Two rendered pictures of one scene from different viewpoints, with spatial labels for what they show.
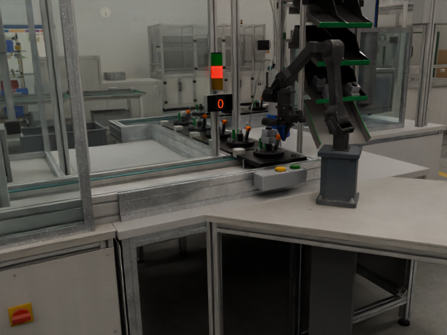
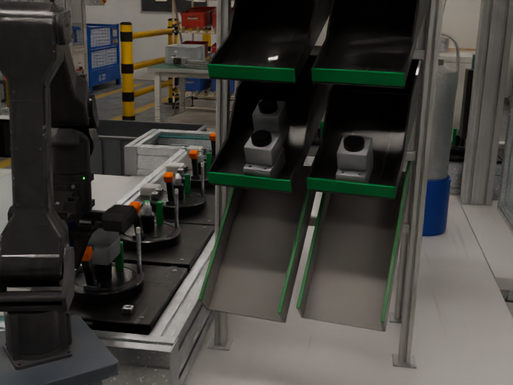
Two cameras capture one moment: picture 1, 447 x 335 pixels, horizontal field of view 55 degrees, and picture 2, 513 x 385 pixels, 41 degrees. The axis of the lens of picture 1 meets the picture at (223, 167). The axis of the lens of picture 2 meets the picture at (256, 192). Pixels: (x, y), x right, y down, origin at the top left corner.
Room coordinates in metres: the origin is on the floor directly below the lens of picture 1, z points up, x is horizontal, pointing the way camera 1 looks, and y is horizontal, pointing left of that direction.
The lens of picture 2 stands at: (1.12, -1.06, 1.46)
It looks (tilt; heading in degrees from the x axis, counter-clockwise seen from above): 16 degrees down; 35
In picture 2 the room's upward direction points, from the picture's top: 1 degrees clockwise
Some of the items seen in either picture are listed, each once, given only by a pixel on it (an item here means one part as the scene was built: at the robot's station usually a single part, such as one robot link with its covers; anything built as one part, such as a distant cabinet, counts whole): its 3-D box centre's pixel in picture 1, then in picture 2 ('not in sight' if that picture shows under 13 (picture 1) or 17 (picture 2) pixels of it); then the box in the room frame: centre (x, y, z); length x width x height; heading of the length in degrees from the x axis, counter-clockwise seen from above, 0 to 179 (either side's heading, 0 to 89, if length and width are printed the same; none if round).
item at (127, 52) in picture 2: not in sight; (173, 61); (8.28, 5.46, 0.58); 3.40 x 0.20 x 1.15; 23
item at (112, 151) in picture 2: not in sight; (134, 152); (3.42, 1.28, 0.73); 0.62 x 0.42 x 0.23; 117
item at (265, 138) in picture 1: (267, 134); (104, 237); (1.88, -0.20, 1.06); 0.08 x 0.04 x 0.07; 27
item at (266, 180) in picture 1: (280, 177); not in sight; (1.64, -0.23, 0.93); 0.21 x 0.07 x 0.06; 117
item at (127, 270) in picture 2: (268, 152); (103, 282); (1.87, -0.20, 0.98); 0.14 x 0.14 x 0.02
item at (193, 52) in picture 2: not in sight; (185, 54); (6.28, 3.48, 0.90); 0.40 x 0.30 x 0.17; 25
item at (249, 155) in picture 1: (268, 156); (104, 292); (1.87, -0.20, 0.96); 0.24 x 0.24 x 0.02; 27
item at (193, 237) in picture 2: (240, 135); (146, 220); (2.10, -0.09, 1.01); 0.24 x 0.24 x 0.13; 27
